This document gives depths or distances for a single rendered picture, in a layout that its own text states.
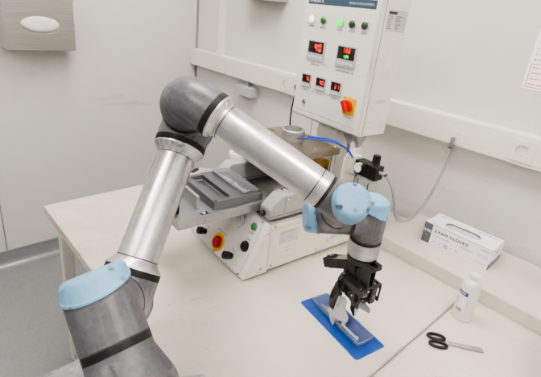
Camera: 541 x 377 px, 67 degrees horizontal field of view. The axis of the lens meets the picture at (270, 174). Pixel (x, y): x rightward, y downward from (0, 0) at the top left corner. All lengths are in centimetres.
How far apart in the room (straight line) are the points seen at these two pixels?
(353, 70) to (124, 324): 96
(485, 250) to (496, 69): 60
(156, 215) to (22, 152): 173
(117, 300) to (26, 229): 202
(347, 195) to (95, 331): 48
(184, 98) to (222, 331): 58
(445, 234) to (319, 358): 67
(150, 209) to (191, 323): 36
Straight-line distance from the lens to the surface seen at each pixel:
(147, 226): 88
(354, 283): 103
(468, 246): 150
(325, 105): 141
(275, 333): 111
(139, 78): 265
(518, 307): 140
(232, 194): 119
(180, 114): 83
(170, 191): 89
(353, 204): 78
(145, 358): 73
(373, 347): 113
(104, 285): 73
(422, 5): 173
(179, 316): 114
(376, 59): 130
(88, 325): 74
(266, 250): 124
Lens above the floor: 151
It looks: 22 degrees down
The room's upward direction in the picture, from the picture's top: 6 degrees clockwise
